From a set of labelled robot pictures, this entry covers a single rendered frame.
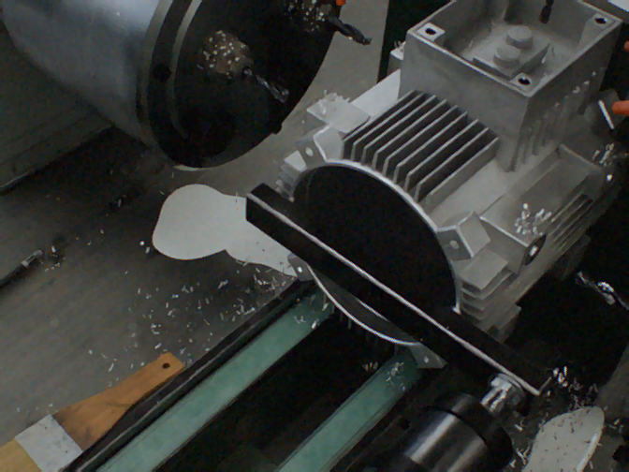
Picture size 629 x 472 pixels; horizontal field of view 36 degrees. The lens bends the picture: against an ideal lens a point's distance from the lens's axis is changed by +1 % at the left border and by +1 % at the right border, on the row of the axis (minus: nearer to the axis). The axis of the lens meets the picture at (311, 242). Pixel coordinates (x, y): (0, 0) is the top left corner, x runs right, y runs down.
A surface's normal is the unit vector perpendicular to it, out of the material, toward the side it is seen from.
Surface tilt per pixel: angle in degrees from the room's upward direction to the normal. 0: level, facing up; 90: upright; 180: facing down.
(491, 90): 90
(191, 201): 0
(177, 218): 0
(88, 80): 92
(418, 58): 90
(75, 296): 0
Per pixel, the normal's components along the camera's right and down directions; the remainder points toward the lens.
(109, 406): 0.07, -0.68
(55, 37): -0.65, 0.45
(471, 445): 0.39, -0.38
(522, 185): 0.59, -0.08
